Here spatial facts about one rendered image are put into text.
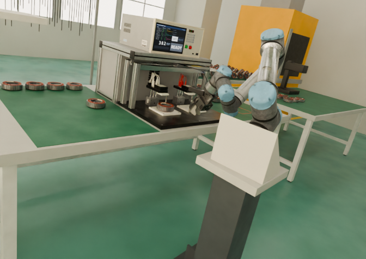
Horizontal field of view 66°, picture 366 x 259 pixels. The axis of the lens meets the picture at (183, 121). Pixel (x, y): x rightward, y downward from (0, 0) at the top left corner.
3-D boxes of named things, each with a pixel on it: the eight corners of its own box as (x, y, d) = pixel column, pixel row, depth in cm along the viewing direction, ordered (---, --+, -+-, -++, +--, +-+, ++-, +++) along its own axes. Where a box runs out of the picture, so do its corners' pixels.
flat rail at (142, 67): (207, 73, 209) (207, 69, 208) (136, 69, 167) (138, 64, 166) (206, 73, 210) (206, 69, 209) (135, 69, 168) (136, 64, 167)
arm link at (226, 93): (237, 104, 139) (232, 90, 147) (233, 88, 131) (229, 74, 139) (222, 109, 141) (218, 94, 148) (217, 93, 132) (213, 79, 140)
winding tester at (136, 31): (199, 58, 203) (205, 29, 197) (150, 53, 173) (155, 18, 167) (165, 49, 229) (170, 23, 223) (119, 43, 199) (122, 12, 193)
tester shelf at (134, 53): (210, 66, 210) (212, 60, 208) (133, 59, 164) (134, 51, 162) (173, 55, 239) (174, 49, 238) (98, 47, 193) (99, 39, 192)
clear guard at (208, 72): (231, 82, 191) (233, 74, 190) (207, 82, 175) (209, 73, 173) (197, 72, 213) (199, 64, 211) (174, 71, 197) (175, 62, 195)
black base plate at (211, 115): (232, 121, 197) (232, 118, 196) (160, 130, 153) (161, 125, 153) (187, 101, 228) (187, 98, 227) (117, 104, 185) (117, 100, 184)
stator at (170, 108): (177, 111, 180) (178, 106, 179) (163, 112, 173) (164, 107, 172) (166, 106, 188) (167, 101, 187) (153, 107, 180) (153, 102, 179)
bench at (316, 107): (350, 156, 413) (370, 108, 391) (292, 185, 287) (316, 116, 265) (283, 129, 487) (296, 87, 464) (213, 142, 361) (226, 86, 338)
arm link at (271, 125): (272, 142, 134) (285, 122, 139) (269, 124, 124) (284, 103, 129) (249, 133, 141) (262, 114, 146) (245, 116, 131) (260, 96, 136)
